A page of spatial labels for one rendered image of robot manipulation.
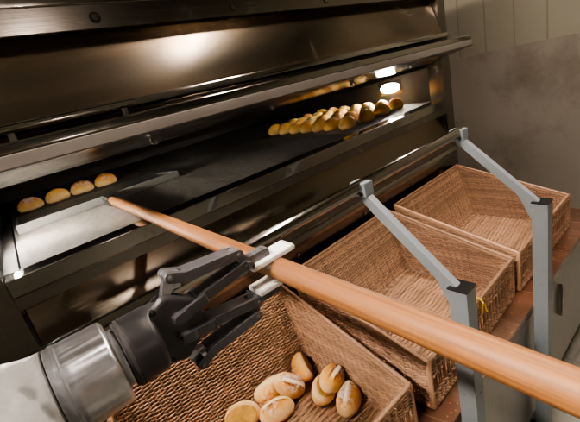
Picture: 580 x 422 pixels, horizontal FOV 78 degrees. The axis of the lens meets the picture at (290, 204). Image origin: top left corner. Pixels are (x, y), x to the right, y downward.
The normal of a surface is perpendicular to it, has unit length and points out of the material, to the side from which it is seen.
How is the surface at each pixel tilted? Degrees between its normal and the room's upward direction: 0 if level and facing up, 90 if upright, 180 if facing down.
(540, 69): 90
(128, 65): 70
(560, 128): 90
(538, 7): 90
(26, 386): 35
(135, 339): 45
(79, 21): 90
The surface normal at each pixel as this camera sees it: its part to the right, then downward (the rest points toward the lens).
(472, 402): -0.74, 0.37
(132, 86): 0.51, -0.22
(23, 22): 0.63, 0.11
